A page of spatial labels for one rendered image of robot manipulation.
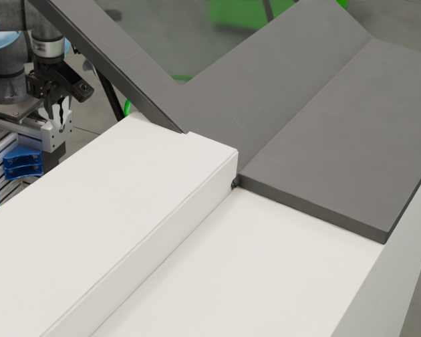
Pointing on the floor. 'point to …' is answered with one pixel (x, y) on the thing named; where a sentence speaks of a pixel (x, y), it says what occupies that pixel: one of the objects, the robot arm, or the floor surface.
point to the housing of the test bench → (313, 220)
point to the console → (99, 227)
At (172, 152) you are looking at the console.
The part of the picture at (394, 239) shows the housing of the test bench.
